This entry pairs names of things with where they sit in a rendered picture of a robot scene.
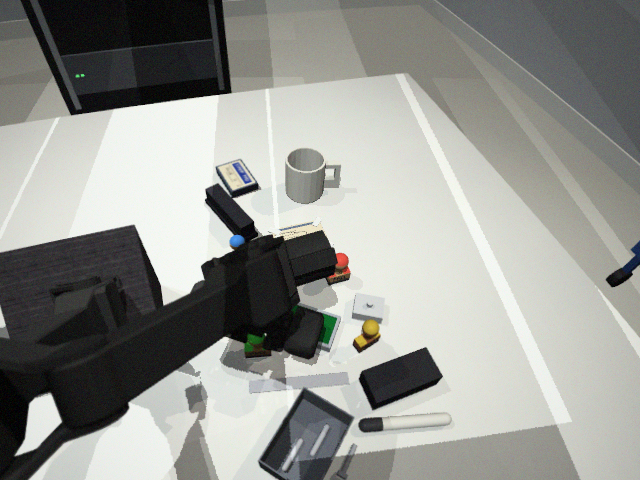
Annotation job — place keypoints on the white cylinder with black end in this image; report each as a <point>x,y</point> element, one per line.
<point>377,424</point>

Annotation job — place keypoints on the green rubber stamp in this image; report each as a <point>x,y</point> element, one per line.
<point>253,347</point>

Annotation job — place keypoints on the red rubber stamp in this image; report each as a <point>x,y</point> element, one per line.
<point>342,272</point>

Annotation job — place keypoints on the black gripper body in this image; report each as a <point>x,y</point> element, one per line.
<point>302,333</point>

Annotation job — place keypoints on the stamp with blue knob handle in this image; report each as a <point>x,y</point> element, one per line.
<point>235,241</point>

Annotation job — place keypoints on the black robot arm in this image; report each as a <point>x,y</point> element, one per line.
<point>95,361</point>

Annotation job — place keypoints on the cream paper card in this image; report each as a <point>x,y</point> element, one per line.
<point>297,230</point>

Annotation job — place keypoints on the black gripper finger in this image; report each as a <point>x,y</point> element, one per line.
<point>238,335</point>
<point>272,344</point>

